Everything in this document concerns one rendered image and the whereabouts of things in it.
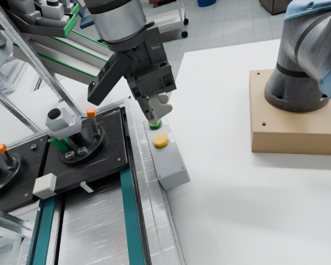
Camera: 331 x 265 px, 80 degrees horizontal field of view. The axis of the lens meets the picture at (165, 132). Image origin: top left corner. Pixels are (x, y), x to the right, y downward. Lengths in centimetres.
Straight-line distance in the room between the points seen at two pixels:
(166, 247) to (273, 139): 34
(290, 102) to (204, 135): 24
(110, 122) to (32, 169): 25
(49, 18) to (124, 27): 41
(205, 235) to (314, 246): 20
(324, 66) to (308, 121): 19
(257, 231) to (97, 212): 36
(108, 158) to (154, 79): 26
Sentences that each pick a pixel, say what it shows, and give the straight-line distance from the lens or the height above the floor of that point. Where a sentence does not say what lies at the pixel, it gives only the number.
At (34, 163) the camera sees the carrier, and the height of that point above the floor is 97.
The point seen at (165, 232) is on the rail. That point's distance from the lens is 41.
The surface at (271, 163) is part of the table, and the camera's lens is 58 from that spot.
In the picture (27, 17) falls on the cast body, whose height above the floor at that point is 126.
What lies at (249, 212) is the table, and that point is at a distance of 51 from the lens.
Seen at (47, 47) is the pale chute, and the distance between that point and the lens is 85.
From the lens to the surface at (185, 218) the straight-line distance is 52.
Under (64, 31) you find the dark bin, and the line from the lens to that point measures 67.
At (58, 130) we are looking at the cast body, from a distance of 56.
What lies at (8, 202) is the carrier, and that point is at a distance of 67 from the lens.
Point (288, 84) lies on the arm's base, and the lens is 56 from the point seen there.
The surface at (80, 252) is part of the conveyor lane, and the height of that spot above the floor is 92.
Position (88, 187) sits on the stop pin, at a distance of 55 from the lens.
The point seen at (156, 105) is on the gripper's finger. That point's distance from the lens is 41.
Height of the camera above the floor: 134
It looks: 46 degrees down
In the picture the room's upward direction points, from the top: 22 degrees counter-clockwise
